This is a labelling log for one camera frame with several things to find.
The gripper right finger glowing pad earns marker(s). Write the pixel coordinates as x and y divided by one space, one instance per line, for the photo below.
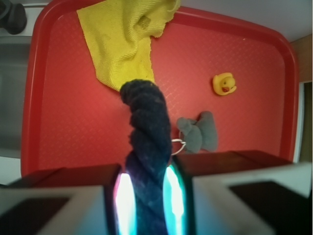
238 193

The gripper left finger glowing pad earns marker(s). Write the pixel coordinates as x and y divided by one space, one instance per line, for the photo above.
68 201

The grey plush elephant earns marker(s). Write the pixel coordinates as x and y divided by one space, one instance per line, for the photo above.
197 135

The yellow rubber duck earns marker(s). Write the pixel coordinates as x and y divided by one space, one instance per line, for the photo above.
224 84

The red plastic tray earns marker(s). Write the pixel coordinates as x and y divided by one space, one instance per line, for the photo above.
70 119

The yellow cloth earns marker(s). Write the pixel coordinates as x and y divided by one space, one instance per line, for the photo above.
118 35

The steel sink basin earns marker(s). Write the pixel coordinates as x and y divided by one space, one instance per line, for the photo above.
14 55

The black faucet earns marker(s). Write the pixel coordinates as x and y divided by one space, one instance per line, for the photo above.
12 17

